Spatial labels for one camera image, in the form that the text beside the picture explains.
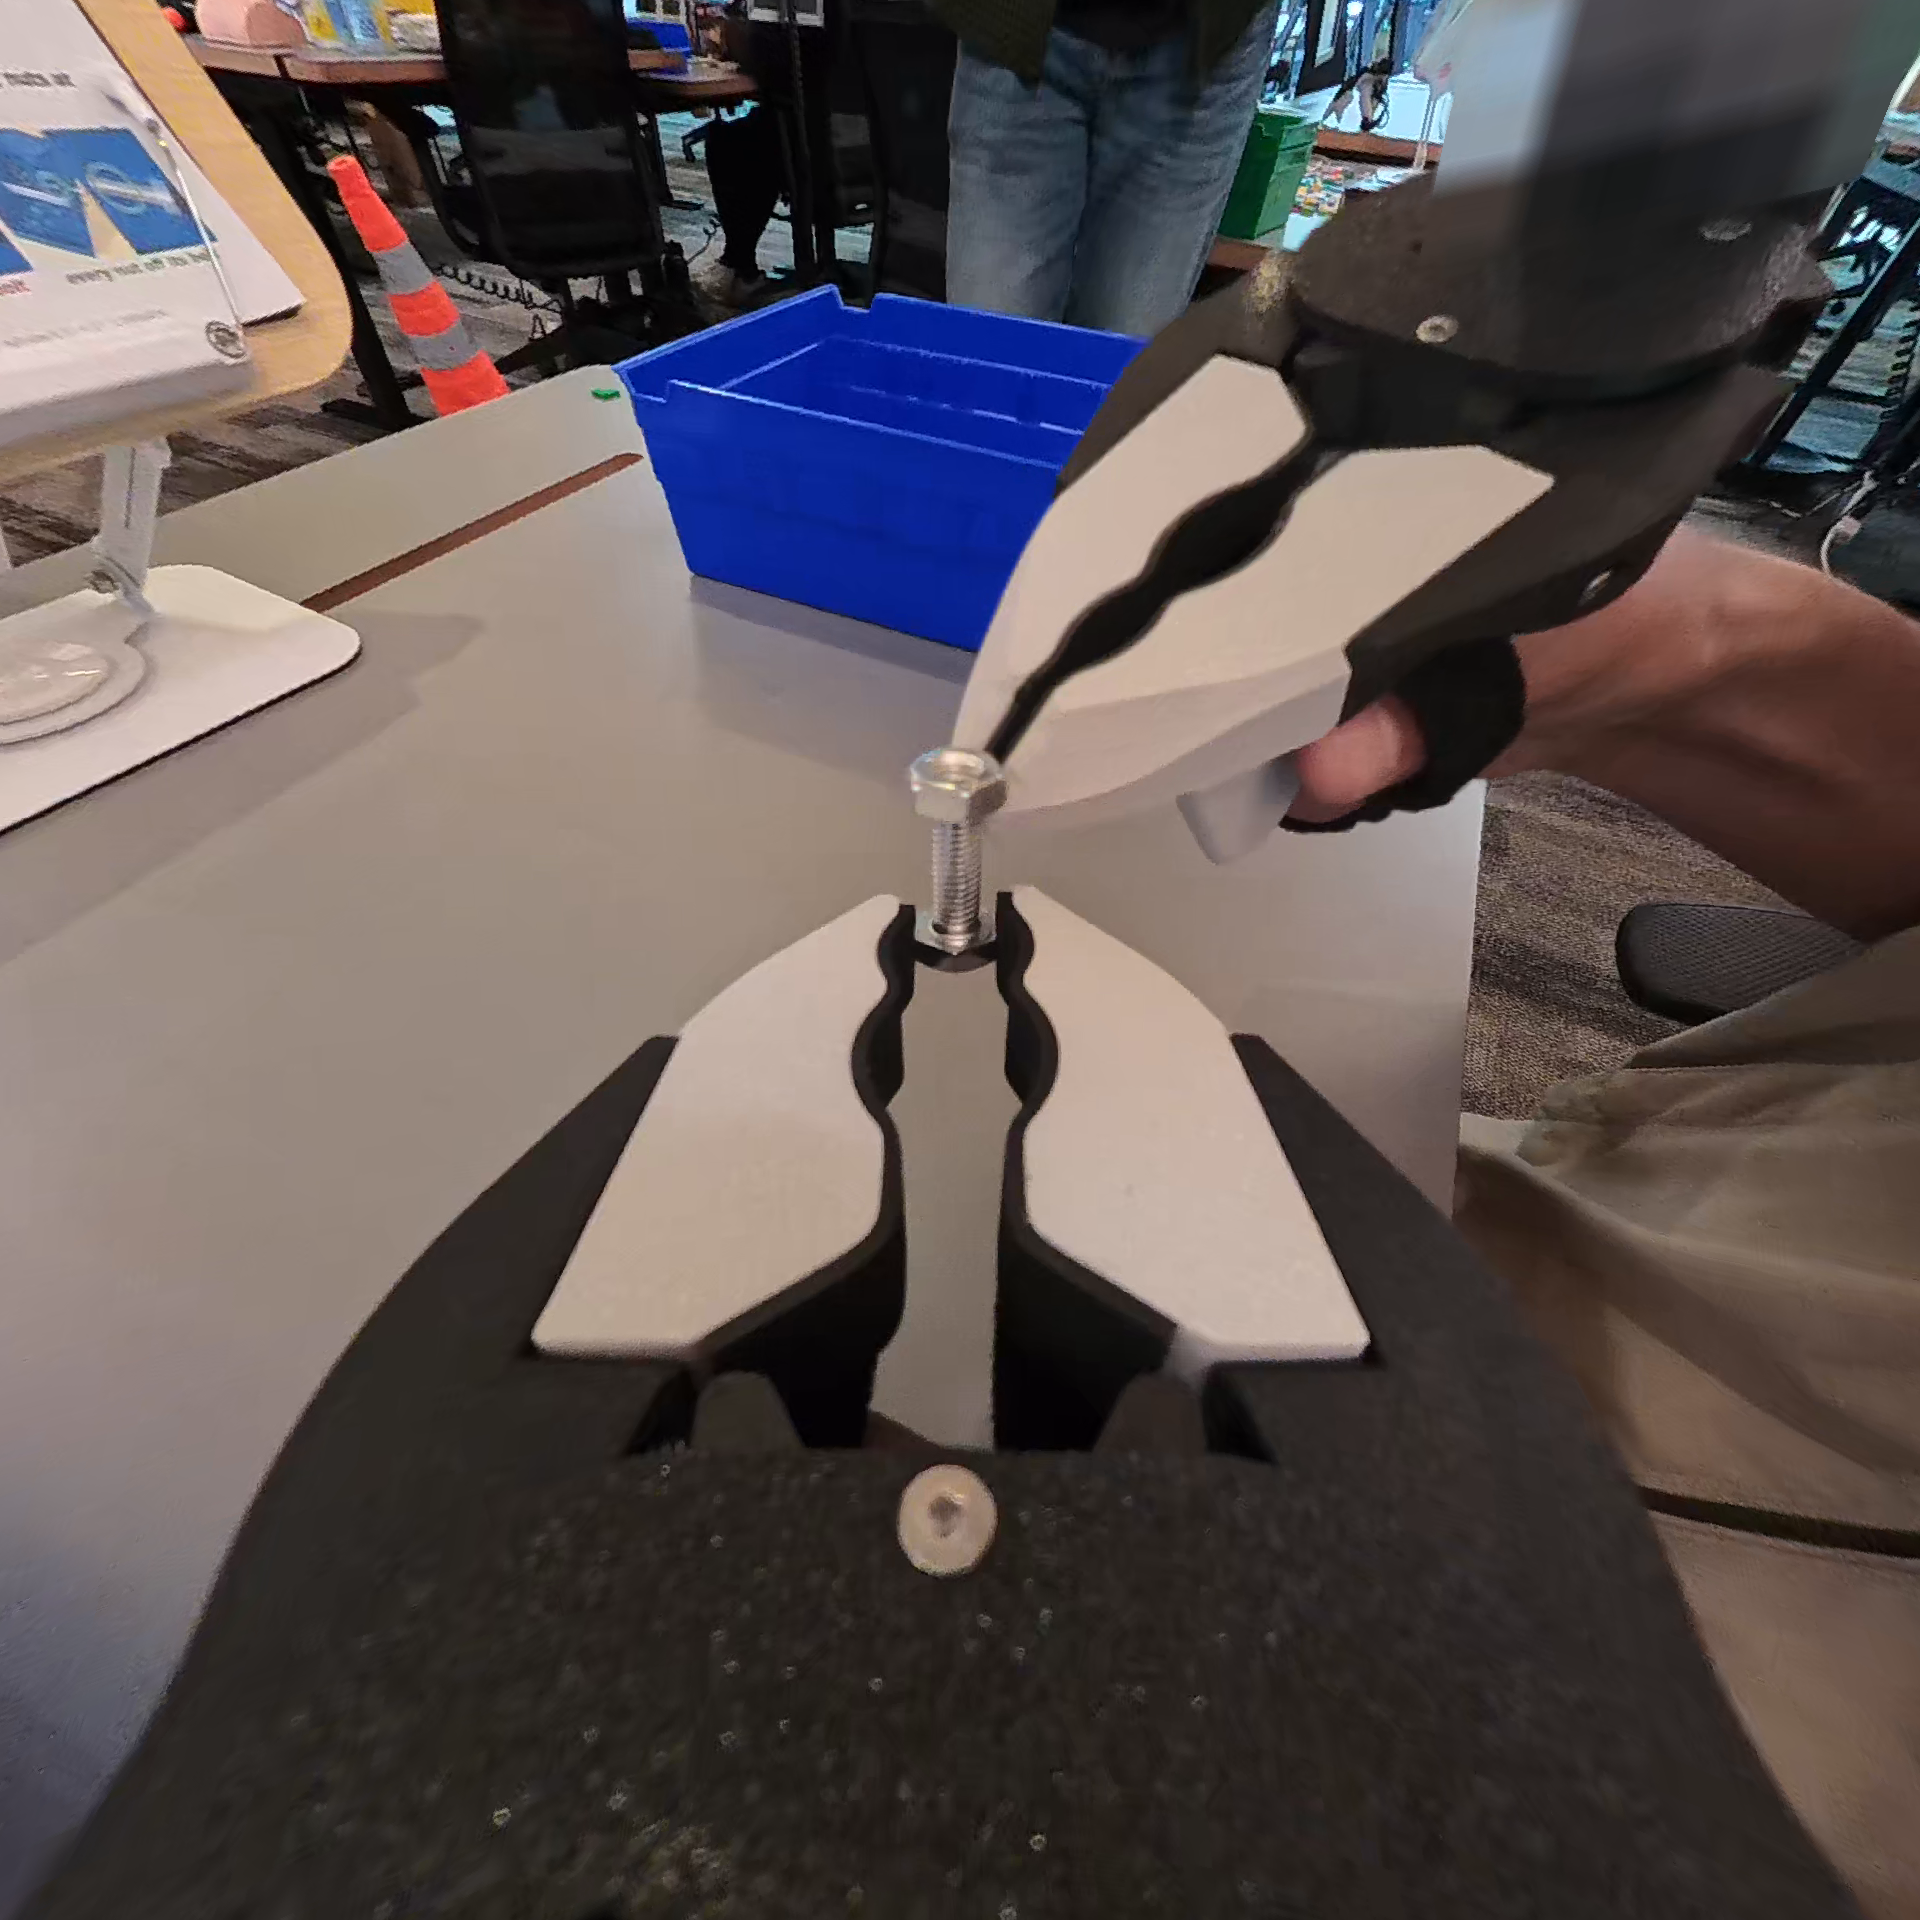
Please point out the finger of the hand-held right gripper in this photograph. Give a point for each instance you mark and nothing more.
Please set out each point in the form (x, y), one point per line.
(1292, 615)
(1126, 497)

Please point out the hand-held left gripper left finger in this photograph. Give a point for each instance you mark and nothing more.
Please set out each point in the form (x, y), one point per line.
(717, 1201)

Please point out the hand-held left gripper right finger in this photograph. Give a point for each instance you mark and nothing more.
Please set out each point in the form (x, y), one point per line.
(1187, 1201)

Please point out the blue storage bin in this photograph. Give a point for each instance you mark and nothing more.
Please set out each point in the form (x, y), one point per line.
(843, 481)

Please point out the silver hex nut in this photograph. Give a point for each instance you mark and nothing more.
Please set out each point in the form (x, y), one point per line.
(958, 788)

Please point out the silver bolt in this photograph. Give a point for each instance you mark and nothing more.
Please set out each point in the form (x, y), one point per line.
(957, 894)

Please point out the person's right forearm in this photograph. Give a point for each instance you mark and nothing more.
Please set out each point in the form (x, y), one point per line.
(1832, 750)

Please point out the person's right hand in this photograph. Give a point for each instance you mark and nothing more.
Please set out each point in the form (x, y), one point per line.
(1605, 676)

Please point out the green storage bin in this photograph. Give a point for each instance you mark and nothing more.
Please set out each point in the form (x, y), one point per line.
(1268, 174)

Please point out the black office chair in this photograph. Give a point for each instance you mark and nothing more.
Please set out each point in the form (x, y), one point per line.
(556, 152)
(1726, 960)

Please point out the orange striped traffic cone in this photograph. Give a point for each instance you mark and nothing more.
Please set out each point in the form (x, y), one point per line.
(421, 300)

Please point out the white document stand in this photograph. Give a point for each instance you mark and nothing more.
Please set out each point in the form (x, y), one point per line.
(181, 676)

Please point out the white instruction board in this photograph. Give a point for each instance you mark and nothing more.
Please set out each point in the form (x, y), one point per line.
(106, 210)

